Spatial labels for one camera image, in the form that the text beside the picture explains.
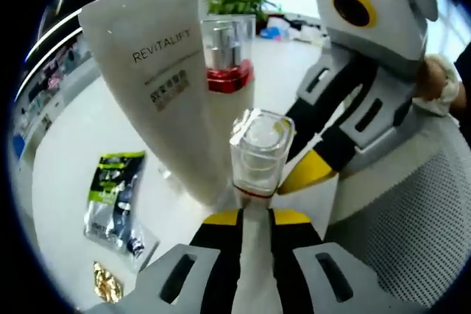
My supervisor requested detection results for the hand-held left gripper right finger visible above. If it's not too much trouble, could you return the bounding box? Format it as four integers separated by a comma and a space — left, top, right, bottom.
268, 207, 431, 314

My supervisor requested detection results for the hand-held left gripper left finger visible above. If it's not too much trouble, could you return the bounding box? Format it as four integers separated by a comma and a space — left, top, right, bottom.
84, 209, 244, 314

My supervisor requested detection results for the small white skincare bottle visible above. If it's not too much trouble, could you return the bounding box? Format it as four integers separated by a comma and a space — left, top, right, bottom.
230, 107, 296, 314

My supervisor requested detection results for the red collar pump skincare bottle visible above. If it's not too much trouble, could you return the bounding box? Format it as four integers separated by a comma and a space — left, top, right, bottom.
200, 14, 257, 135

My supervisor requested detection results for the white skincare tube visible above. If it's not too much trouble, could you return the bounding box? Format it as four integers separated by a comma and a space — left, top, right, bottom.
79, 0, 236, 207

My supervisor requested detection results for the person's right hand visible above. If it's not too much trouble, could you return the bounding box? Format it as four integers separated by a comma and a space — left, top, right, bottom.
411, 54, 448, 104

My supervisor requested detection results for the clear plastic bag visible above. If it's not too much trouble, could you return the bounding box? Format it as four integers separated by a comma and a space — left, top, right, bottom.
123, 224, 161, 274

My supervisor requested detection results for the gold foil packet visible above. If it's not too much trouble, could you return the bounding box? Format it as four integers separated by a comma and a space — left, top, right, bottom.
91, 260, 124, 304

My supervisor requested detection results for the white wrist scrunchie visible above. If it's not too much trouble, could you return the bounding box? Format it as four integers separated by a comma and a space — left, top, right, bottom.
433, 55, 461, 113

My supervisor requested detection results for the person's black shirt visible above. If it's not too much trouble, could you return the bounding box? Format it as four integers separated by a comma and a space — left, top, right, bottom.
450, 41, 471, 127

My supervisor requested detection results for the small blue object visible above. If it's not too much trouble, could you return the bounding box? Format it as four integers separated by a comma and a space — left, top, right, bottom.
259, 15, 295, 40

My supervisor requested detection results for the white mesh chair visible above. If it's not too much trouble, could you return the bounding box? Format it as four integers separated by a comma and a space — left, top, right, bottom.
323, 122, 468, 310

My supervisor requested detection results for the green black sachet packet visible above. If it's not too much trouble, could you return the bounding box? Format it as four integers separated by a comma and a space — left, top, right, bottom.
83, 150, 147, 258

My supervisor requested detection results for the blue crate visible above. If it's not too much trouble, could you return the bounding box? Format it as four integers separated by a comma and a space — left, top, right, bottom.
10, 135, 24, 168

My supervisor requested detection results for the row of white desks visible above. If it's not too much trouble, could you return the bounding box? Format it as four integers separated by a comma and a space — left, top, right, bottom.
10, 45, 100, 153

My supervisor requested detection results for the ceiling light strip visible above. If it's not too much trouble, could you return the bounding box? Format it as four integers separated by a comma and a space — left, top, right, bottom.
26, 10, 80, 60

